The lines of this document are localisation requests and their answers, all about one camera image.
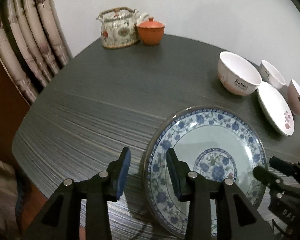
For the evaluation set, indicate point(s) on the white plate pink roses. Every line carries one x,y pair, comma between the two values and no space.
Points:
276,109

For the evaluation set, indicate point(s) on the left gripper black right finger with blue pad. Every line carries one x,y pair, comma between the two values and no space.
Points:
237,218

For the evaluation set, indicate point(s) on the pink bowl white inside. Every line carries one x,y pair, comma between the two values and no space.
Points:
293,93

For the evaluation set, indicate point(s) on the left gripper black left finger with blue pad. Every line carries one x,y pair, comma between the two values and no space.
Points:
59,217

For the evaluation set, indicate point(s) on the orange lidded tea cup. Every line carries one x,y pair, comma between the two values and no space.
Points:
151,32

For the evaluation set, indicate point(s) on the small white Dog bowl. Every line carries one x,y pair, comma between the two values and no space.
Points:
271,75

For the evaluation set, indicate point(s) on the large white pink Rabbit bowl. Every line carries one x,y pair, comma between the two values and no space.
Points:
237,74

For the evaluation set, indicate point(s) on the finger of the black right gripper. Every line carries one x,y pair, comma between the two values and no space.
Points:
288,168
271,181

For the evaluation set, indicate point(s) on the round blue floral plate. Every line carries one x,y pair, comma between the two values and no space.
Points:
214,143

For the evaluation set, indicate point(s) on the beige patterned curtain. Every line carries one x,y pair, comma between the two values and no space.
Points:
32,50

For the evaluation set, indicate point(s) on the floral ceramic teapot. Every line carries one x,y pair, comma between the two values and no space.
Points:
118,28

